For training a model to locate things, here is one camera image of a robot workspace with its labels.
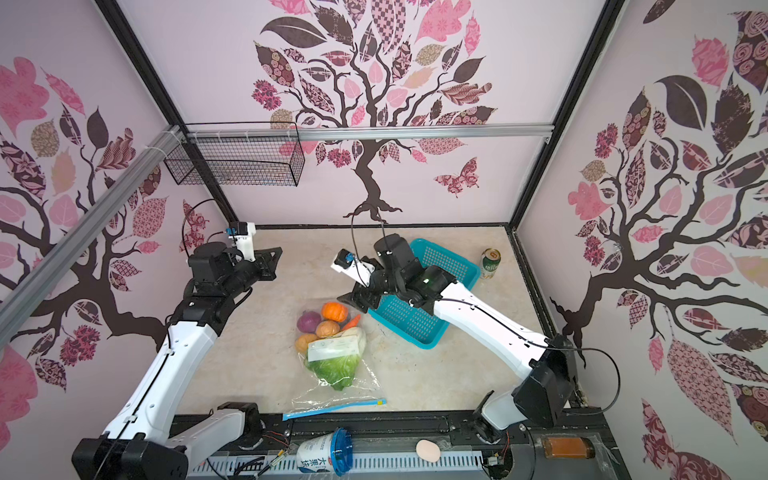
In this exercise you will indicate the green drink can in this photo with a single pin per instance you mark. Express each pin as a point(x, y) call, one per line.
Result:
point(490, 261)

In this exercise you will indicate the clear blue zip top bag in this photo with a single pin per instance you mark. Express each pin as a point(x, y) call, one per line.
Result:
point(311, 397)

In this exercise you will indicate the brown toy walnut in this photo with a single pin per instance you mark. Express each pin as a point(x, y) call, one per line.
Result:
point(327, 329)

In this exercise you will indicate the yellow brown toy potato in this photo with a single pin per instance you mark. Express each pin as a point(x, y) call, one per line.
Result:
point(302, 343)

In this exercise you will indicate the green toy lettuce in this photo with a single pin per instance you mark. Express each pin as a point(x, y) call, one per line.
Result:
point(334, 360)

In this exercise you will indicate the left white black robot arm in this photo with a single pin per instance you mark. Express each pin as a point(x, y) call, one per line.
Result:
point(138, 443)

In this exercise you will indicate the white blue yogurt cup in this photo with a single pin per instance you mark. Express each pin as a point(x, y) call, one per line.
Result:
point(331, 453)

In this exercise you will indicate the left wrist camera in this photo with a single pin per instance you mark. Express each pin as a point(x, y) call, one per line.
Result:
point(213, 261)

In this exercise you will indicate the purple toy onion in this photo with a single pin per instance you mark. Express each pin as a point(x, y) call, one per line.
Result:
point(308, 321)

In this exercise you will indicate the brown amber bottle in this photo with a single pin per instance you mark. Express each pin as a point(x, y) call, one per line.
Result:
point(572, 448)

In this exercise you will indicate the pink egg shaped toy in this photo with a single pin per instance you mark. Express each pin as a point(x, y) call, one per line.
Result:
point(428, 451)

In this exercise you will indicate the orange toy pumpkin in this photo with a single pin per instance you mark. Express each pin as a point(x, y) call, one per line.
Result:
point(335, 311)

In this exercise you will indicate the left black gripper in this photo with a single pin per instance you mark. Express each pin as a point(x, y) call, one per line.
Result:
point(268, 262)

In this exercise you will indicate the teal plastic basket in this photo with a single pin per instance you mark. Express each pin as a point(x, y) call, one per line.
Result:
point(415, 325)

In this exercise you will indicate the white slotted cable duct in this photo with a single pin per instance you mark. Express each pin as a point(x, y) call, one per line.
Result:
point(392, 465)

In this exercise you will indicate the black wire wall basket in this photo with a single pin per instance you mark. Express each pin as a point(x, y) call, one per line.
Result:
point(261, 153)

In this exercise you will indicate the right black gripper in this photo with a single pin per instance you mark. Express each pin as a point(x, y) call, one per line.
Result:
point(361, 298)

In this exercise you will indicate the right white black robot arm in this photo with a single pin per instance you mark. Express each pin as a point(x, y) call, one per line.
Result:
point(545, 366)

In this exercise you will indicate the orange toy carrot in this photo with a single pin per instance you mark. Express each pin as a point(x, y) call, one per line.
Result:
point(354, 322)

